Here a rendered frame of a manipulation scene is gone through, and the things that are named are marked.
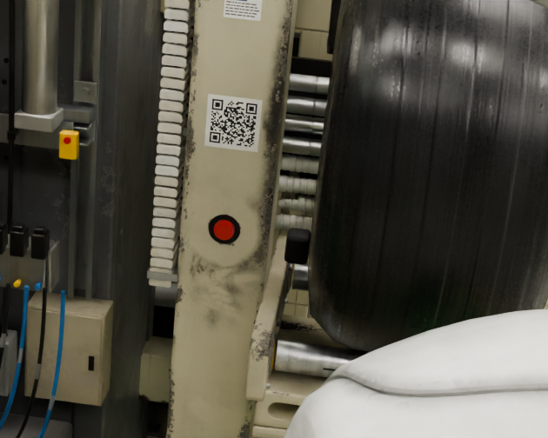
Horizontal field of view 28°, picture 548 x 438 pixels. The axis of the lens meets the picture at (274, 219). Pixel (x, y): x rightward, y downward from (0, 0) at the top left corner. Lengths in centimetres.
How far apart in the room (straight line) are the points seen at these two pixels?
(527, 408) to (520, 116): 104
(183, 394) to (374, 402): 141
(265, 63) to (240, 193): 19
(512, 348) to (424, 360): 2
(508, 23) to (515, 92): 9
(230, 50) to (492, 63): 37
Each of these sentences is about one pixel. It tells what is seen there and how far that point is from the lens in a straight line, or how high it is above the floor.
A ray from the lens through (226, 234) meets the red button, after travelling 156.
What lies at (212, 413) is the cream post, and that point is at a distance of 171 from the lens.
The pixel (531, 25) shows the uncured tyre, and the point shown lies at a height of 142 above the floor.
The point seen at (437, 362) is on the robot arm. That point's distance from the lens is 30.
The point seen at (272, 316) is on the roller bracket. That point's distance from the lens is 158.
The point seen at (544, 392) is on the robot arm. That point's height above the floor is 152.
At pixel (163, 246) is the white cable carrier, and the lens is 160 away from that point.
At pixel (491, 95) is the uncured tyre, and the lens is 131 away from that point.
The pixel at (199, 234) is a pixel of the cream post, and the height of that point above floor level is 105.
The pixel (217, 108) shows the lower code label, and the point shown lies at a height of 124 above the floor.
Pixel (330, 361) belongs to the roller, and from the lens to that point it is 156.
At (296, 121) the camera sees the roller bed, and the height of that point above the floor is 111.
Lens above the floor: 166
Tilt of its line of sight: 22 degrees down
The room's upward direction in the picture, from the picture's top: 6 degrees clockwise
